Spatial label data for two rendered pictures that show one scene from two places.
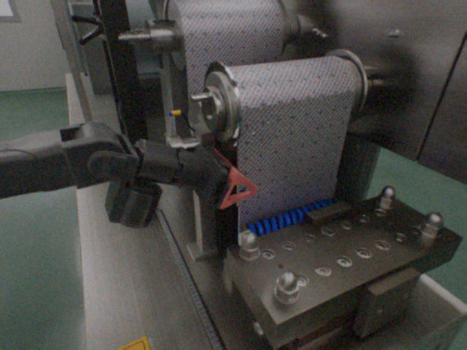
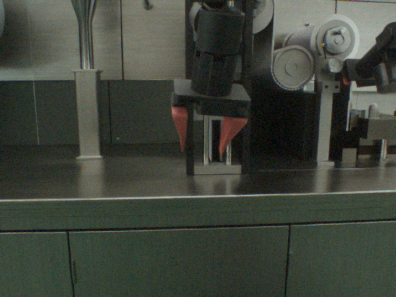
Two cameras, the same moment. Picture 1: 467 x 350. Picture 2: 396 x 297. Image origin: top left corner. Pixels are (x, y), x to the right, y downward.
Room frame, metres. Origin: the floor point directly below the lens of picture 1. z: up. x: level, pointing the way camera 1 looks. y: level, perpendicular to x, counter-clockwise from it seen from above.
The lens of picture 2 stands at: (0.49, 1.08, 1.13)
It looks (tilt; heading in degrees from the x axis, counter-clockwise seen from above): 11 degrees down; 292
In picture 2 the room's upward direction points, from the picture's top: straight up
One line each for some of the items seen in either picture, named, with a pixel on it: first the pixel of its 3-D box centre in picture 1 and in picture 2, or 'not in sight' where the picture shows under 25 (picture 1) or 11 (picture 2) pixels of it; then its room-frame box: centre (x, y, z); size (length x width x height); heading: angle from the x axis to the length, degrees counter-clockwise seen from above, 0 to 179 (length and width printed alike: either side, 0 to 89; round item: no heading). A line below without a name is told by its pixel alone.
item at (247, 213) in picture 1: (288, 208); (330, 112); (0.49, -0.12, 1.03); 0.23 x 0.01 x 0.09; 116
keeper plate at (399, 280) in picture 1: (386, 303); not in sight; (0.33, -0.26, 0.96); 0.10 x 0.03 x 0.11; 116
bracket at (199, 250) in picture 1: (198, 198); (325, 111); (0.51, 0.07, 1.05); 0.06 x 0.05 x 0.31; 116
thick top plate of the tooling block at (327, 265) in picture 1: (342, 253); (357, 121); (0.40, -0.21, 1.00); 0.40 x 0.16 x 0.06; 116
